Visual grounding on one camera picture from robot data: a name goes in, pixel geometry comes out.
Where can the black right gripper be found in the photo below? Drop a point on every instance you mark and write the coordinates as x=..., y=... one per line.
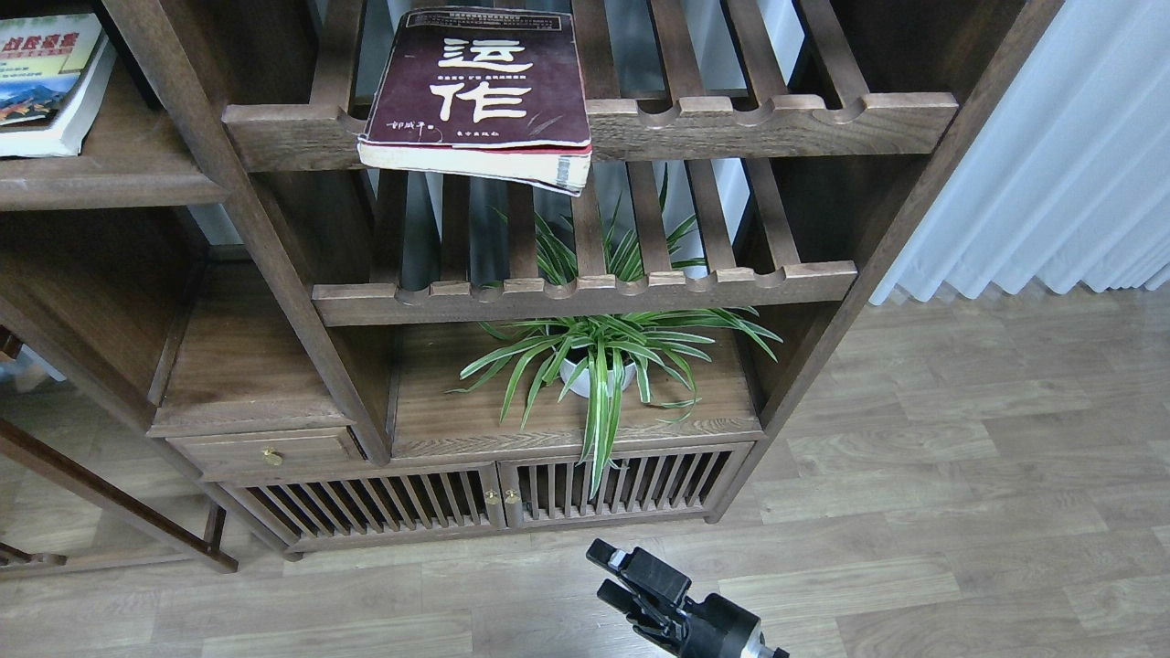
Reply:
x=715, y=627

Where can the dark maroon book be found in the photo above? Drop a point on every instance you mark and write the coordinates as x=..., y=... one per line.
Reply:
x=485, y=92

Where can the white book with colourful picture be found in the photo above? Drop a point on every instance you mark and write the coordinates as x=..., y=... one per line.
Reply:
x=54, y=71

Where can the green spider plant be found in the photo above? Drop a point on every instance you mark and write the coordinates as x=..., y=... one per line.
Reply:
x=661, y=340

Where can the brass drawer knob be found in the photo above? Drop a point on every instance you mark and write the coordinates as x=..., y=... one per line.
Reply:
x=272, y=457

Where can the dark wooden bookshelf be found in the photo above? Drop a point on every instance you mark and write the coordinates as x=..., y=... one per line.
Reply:
x=216, y=270

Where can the white pleated curtain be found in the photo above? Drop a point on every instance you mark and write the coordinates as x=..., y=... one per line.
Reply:
x=1067, y=184

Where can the dark wooden side frame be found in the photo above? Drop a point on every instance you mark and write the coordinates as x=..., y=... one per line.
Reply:
x=176, y=542

